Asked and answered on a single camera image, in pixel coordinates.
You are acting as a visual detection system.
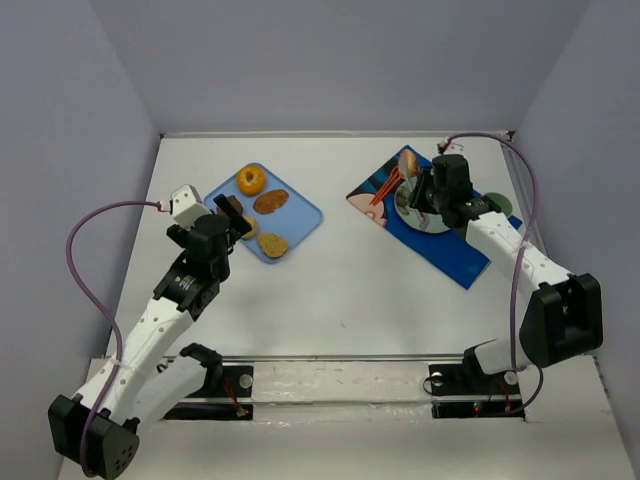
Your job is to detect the pale round bun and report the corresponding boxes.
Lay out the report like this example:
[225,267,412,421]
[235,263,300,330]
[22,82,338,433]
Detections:
[242,215,258,240]

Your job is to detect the golden bread roll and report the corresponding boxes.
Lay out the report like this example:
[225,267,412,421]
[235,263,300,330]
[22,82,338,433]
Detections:
[397,149,419,178]

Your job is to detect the round seeded bread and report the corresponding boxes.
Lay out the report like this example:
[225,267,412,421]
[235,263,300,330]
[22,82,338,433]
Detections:
[257,232,289,259]

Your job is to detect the metal tongs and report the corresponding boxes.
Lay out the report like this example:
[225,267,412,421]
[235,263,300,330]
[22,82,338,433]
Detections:
[394,149,430,233]

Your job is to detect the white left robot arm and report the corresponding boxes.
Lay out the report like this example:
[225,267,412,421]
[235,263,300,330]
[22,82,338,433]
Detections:
[48,185,251,479]

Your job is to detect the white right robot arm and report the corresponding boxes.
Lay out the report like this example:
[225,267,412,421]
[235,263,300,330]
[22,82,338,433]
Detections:
[398,154,603,375]

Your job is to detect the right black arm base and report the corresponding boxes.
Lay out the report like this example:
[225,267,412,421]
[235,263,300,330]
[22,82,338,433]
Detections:
[422,349,525,420]

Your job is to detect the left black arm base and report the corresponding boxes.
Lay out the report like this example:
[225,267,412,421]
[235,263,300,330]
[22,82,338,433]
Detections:
[163,343,254,421]

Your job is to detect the dark brown small bread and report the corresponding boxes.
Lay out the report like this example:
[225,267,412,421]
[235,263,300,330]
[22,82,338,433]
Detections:
[227,195,244,213]

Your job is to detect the pale green plate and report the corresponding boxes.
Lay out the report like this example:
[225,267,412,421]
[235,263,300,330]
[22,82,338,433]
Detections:
[394,181,449,235]

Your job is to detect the brown flat pastry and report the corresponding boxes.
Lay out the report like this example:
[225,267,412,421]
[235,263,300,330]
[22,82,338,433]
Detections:
[253,189,289,215]

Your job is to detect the orange plastic fork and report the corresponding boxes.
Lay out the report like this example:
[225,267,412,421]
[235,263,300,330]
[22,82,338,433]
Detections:
[369,166,404,206]

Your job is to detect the orange bagel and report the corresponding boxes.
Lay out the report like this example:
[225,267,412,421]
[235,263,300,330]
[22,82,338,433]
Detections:
[236,164,267,196]

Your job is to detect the blue cartoon placemat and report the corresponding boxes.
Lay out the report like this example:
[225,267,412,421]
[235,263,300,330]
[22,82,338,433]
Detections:
[346,145,489,289]

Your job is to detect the light blue tray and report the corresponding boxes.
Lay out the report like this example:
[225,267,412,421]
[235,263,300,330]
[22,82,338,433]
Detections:
[203,163,323,264]

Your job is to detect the pale green cup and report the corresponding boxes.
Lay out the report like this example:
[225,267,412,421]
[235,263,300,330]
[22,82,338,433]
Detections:
[485,192,513,217]

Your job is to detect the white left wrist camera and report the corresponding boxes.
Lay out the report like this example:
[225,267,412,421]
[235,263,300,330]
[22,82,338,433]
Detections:
[170,184,210,230]

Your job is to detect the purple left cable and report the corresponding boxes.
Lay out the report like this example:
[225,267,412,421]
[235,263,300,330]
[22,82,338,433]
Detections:
[66,200,166,475]

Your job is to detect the purple cable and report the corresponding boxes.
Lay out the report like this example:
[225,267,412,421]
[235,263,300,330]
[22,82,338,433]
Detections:
[66,200,166,475]
[439,131,545,414]

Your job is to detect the metal mounting rail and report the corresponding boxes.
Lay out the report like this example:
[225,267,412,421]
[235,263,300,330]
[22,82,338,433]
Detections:
[223,353,463,363]

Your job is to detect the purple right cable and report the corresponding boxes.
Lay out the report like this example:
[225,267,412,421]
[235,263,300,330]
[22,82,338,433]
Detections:
[439,131,545,414]

